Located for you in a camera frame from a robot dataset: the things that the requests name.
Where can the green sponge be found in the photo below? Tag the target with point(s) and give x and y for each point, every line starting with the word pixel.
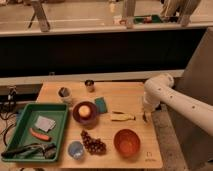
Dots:
pixel 101 105

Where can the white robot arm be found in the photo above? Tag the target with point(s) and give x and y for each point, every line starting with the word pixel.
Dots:
pixel 160 89

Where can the red bowl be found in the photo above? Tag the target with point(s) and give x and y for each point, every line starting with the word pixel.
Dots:
pixel 127 143

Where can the black tongs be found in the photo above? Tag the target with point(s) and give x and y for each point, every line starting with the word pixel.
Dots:
pixel 47 150

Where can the bunch of dark grapes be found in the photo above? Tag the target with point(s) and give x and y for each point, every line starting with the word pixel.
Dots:
pixel 92 145

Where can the orange carrot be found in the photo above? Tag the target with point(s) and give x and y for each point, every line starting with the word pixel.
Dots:
pixel 39 136

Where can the small metal can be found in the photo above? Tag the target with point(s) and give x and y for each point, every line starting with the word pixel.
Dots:
pixel 89 84

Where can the light blue cup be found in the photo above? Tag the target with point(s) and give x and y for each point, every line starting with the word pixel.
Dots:
pixel 76 150

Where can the green plastic tray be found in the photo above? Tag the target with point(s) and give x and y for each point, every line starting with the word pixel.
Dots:
pixel 22 136

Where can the grey folded cloth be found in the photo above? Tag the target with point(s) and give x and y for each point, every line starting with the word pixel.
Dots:
pixel 45 124

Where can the yellow round fruit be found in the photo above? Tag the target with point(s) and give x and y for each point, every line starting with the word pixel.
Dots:
pixel 84 111

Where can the white cup with dark contents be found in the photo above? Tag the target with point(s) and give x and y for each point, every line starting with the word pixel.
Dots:
pixel 65 95

